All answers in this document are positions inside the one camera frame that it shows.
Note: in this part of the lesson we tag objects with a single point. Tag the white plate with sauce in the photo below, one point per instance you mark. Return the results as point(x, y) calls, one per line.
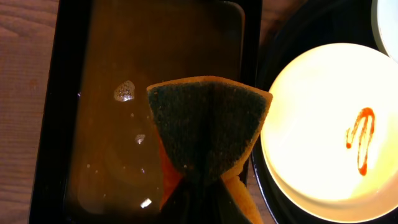
point(384, 26)

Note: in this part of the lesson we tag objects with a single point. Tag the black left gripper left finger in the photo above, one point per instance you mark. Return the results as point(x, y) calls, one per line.
point(181, 207)

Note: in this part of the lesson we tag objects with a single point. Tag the green and orange sponge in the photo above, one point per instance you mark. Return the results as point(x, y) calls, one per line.
point(207, 127)

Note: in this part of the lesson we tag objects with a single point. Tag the yellow plate with sauce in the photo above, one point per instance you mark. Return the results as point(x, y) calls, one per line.
point(330, 136)

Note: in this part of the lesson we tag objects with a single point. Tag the round black tray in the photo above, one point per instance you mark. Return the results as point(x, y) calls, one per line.
point(315, 24)

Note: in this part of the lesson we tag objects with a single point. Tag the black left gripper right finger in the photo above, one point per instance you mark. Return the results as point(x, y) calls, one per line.
point(221, 207)

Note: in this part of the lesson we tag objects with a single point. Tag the black rectangular water tray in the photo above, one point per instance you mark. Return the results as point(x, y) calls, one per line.
point(98, 158)

